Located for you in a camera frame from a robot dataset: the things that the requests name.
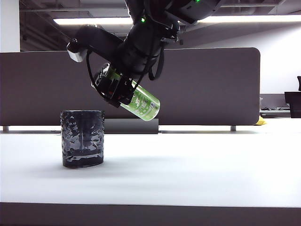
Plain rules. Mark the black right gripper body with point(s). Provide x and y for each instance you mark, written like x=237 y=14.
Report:
x=136 y=56

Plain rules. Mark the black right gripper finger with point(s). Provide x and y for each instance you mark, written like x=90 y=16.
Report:
x=115 y=91

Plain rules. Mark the green Monster energy can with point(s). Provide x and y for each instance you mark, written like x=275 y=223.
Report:
x=145 y=106

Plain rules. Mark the dark textured glass cup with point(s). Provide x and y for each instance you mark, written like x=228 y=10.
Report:
x=82 y=141

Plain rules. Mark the grey desk divider panel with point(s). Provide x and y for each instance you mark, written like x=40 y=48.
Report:
x=200 y=82

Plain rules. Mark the metal divider foot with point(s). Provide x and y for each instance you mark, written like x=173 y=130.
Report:
x=6 y=128
x=233 y=128

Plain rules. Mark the small yellow object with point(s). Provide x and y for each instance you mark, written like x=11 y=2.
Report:
x=261 y=121

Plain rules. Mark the grey background desk partition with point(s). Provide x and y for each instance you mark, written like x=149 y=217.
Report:
x=272 y=101

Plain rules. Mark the black monitor back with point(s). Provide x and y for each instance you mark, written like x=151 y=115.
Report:
x=294 y=103

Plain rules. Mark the black chair headrest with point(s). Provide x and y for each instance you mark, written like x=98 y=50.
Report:
x=299 y=83

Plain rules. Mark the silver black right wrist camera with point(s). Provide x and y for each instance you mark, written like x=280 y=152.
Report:
x=101 y=37

